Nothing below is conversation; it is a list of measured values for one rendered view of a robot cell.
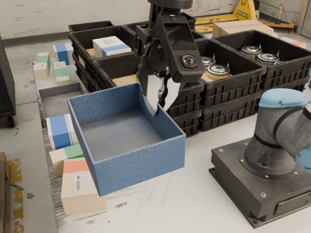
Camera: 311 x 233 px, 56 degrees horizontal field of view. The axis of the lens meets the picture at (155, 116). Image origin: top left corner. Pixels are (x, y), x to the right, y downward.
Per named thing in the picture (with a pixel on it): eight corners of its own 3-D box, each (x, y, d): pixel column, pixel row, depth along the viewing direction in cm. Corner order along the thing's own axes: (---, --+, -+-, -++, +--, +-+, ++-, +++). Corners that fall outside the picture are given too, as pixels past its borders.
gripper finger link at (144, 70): (158, 91, 53) (166, 45, 49) (162, 96, 52) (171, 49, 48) (133, 92, 52) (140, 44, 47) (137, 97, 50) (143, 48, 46)
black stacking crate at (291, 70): (311, 79, 134) (319, 55, 128) (262, 94, 123) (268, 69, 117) (250, 50, 163) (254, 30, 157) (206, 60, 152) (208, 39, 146)
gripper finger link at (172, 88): (164, 101, 60) (169, 59, 56) (175, 117, 56) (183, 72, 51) (149, 103, 59) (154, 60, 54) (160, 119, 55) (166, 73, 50)
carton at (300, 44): (270, 51, 191) (272, 40, 187) (281, 47, 197) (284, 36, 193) (292, 59, 180) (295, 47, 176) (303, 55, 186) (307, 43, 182)
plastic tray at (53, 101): (94, 118, 128) (93, 108, 125) (46, 129, 121) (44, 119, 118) (81, 90, 148) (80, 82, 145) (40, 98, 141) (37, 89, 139)
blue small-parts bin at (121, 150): (185, 167, 50) (186, 134, 46) (99, 197, 45) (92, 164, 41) (140, 109, 65) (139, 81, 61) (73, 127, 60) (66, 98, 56)
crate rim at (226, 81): (267, 73, 117) (269, 68, 116) (206, 90, 106) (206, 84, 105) (208, 42, 147) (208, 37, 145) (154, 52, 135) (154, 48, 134)
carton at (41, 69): (40, 62, 177) (38, 52, 173) (51, 61, 178) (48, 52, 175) (36, 80, 157) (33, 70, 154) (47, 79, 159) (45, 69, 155)
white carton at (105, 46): (132, 66, 141) (131, 48, 136) (108, 71, 136) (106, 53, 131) (116, 52, 156) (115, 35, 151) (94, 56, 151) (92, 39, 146)
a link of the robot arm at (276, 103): (281, 119, 92) (290, 79, 85) (310, 144, 81) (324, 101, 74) (246, 125, 90) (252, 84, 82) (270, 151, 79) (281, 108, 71)
